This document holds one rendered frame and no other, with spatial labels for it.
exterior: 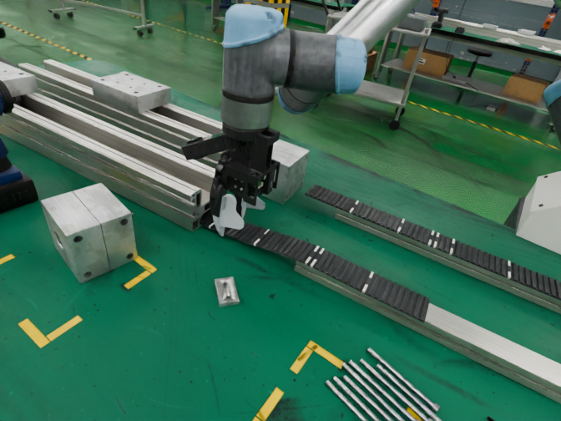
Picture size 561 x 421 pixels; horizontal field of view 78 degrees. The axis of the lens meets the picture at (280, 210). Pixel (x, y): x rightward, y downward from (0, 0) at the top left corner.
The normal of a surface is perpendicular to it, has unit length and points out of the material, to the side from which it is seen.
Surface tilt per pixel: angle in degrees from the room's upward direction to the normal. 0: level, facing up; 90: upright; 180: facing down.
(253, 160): 90
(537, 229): 90
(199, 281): 0
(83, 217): 0
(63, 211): 0
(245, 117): 90
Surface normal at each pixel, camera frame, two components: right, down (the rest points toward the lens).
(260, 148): -0.48, 0.47
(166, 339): 0.14, -0.80
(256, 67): 0.16, 0.64
